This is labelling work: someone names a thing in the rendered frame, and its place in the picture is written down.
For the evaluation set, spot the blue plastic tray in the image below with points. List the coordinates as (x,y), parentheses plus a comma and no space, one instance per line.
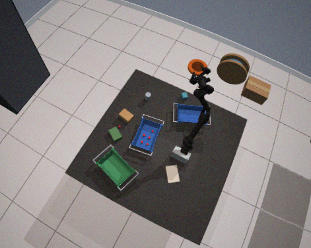
(146,127)

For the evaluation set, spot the green rectangular block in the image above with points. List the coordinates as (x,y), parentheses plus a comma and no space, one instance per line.
(115,134)

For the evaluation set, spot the small teal block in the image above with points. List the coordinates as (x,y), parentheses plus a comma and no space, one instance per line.
(184,95)

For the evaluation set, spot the orange block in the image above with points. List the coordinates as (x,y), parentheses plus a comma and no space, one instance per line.
(126,116)

